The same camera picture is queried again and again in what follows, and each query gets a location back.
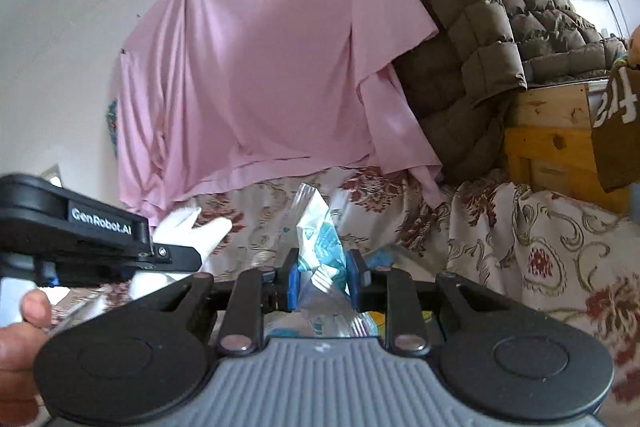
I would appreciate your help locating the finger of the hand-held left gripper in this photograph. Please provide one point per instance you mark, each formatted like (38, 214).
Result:
(170, 257)

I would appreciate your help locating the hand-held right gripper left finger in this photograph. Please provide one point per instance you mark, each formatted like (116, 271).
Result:
(294, 279)

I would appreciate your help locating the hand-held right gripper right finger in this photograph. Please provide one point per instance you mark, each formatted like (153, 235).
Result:
(354, 279)

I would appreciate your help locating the white glove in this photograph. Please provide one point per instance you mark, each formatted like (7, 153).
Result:
(200, 232)

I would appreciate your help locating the clear plastic packet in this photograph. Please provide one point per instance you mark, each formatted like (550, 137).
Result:
(320, 237)

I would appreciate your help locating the person's left hand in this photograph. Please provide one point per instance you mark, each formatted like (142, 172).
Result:
(20, 357)

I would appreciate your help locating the floral satin bedspread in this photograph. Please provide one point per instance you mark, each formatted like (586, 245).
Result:
(525, 232)

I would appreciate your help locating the pink hanging cloth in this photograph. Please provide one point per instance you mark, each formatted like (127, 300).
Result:
(260, 82)

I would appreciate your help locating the brown quilted jacket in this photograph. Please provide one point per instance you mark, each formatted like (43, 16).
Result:
(475, 32)

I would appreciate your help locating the brown numbered garment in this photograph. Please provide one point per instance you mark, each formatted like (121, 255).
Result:
(617, 147)

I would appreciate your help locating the teal wall decoration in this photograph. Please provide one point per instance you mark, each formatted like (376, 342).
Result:
(112, 122)

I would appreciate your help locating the wooden bed frame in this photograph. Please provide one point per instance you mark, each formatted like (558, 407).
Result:
(550, 147)

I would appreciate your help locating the white window frame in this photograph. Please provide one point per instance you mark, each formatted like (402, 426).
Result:
(595, 7)

